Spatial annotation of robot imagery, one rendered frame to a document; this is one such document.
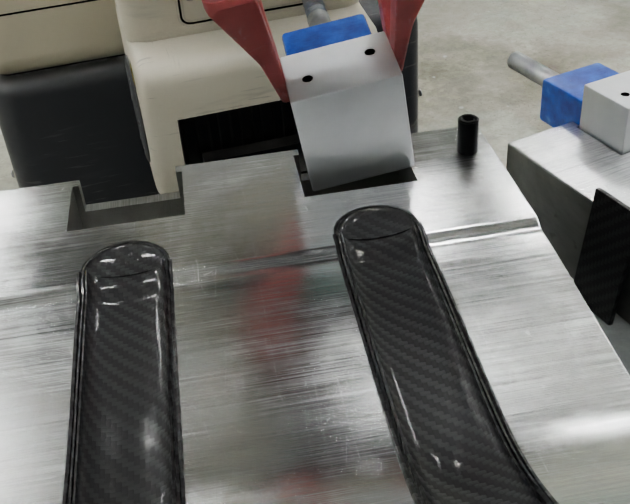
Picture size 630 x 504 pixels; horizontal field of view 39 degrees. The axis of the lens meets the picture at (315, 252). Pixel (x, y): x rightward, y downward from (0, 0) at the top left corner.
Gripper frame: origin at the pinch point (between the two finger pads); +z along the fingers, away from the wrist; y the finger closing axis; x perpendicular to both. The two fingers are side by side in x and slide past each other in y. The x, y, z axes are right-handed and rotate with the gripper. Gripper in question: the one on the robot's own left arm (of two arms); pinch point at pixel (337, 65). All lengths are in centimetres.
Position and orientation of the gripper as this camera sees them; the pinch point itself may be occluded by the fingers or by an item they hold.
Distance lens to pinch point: 41.7
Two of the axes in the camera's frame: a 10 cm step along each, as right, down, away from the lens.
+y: 9.7, -2.5, -0.1
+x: -1.7, -6.9, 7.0
